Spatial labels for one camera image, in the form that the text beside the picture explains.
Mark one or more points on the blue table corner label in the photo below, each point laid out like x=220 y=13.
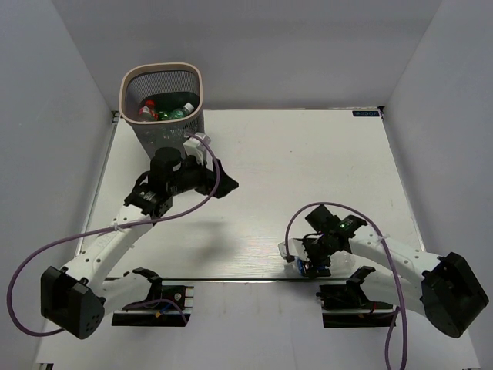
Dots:
x=366 y=113

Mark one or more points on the clear bottle red label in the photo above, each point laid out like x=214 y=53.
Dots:
x=148 y=113

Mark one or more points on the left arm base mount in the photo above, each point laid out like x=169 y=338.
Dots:
x=170 y=307

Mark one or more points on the grey bin with beige rim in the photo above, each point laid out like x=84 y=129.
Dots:
x=170 y=85

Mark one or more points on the green bottle with green cap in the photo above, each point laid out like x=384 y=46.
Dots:
x=172 y=115

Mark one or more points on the clear bottle with white cap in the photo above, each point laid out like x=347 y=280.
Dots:
x=187 y=109

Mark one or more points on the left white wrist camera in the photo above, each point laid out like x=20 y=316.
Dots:
x=195 y=146

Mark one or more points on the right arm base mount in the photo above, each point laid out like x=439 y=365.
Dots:
x=347 y=306

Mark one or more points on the clear bottle blue label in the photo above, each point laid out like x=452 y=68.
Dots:
x=296 y=254

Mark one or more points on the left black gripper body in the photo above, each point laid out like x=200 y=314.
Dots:
x=193 y=176

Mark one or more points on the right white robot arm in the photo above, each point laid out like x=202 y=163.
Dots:
x=444 y=289

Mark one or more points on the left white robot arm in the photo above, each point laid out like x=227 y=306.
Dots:
x=77 y=296

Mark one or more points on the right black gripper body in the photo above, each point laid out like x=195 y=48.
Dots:
x=319 y=250

